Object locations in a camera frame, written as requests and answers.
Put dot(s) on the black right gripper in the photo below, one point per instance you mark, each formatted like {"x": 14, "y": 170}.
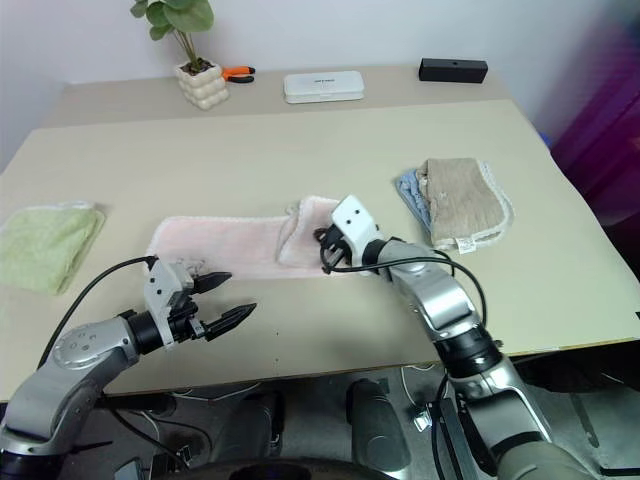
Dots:
{"x": 334, "y": 250}

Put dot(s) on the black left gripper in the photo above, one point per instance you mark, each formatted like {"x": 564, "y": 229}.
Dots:
{"x": 186, "y": 320}

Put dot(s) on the pink towel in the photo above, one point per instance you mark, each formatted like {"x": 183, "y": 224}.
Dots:
{"x": 225, "y": 245}

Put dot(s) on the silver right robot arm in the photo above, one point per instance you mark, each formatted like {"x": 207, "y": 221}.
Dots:
{"x": 441, "y": 296}

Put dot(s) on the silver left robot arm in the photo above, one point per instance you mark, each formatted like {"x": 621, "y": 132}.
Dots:
{"x": 75, "y": 352}

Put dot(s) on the blue folded towel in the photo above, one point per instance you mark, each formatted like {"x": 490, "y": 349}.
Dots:
{"x": 412, "y": 197}

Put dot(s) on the beige folded towel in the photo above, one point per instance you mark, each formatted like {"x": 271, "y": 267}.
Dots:
{"x": 462, "y": 200}

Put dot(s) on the green folded towel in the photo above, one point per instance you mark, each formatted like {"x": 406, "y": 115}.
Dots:
{"x": 42, "y": 245}

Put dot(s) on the large beige table board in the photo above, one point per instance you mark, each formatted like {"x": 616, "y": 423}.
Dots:
{"x": 300, "y": 150}

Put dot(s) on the dark grey rounded shape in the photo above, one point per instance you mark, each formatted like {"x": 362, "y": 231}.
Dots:
{"x": 377, "y": 430}
{"x": 250, "y": 425}

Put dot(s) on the white flat case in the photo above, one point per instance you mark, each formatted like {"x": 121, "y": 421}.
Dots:
{"x": 323, "y": 86}

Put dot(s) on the white bubble plant pot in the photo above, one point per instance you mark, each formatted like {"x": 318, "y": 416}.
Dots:
{"x": 202, "y": 85}

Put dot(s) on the black rectangular box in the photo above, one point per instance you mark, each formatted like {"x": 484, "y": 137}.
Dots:
{"x": 452, "y": 70}

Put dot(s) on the green potted plant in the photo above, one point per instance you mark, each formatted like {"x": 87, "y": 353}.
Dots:
{"x": 172, "y": 15}

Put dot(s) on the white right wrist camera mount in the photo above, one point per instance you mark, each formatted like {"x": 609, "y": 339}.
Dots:
{"x": 352, "y": 220}

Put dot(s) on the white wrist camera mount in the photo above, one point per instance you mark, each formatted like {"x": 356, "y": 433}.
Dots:
{"x": 159, "y": 282}
{"x": 352, "y": 220}

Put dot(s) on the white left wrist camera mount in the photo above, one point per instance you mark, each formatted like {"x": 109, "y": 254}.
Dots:
{"x": 159, "y": 282}

